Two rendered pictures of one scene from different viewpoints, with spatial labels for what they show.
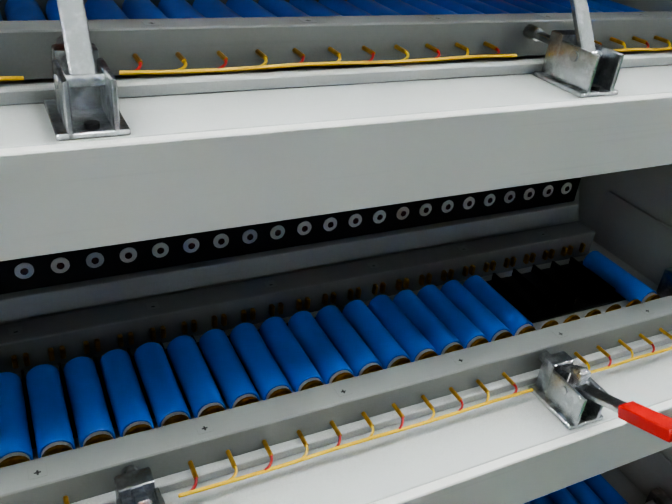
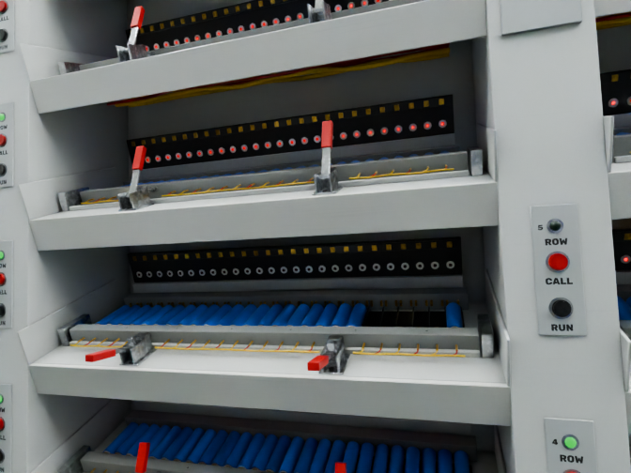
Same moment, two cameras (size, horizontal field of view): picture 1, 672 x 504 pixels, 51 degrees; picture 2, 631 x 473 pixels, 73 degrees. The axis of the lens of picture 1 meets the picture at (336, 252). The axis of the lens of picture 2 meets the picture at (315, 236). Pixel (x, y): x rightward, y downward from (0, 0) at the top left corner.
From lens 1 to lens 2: 0.47 m
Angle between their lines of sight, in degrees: 45
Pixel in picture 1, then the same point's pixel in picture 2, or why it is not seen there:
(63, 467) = (132, 328)
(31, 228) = (111, 236)
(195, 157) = (148, 217)
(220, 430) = (179, 329)
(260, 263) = (264, 283)
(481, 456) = (266, 370)
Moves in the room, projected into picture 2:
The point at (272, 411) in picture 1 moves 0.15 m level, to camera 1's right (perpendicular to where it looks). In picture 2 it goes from (201, 328) to (278, 339)
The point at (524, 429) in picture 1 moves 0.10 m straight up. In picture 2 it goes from (299, 367) to (296, 280)
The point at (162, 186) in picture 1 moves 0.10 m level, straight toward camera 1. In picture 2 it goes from (142, 226) to (64, 221)
